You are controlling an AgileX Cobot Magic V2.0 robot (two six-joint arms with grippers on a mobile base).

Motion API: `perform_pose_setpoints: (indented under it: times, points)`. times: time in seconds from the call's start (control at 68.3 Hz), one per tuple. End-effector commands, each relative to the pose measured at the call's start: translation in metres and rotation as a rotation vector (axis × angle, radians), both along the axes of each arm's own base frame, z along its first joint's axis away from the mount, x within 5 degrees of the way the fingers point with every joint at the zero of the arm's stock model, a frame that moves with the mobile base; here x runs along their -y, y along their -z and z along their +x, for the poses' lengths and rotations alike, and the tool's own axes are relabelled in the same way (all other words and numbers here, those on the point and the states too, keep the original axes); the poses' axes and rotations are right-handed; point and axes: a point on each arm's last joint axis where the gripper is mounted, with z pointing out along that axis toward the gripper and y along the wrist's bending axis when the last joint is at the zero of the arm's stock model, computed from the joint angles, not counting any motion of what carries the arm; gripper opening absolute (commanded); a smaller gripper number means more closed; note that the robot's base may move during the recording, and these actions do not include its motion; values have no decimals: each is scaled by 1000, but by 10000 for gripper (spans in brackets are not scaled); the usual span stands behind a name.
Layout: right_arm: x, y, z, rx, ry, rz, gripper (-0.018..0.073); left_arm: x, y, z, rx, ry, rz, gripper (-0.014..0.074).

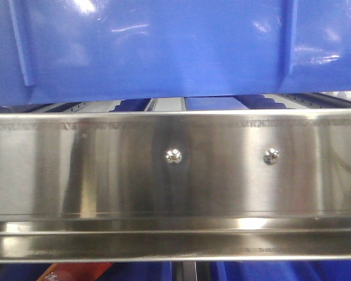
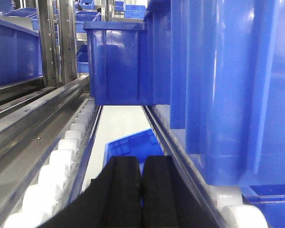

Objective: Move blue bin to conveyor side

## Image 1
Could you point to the blue plastic bin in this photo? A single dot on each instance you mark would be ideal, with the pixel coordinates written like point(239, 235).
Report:
point(73, 51)

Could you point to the lower blue bin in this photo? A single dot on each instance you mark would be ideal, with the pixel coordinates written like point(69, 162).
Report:
point(221, 270)

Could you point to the red printed box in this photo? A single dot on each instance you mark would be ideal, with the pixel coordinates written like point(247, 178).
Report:
point(75, 271)

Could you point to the left rail screw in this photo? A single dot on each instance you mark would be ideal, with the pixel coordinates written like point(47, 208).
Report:
point(173, 156)

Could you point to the rail screw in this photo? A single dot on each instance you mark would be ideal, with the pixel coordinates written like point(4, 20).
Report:
point(271, 156)
point(173, 156)

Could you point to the right rail screw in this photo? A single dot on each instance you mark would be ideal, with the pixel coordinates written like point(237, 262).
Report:
point(271, 156)

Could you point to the stainless steel shelf rail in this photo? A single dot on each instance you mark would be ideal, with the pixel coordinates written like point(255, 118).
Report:
point(97, 187)

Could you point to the black vertical frame post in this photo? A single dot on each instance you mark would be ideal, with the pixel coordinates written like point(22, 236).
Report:
point(192, 271)

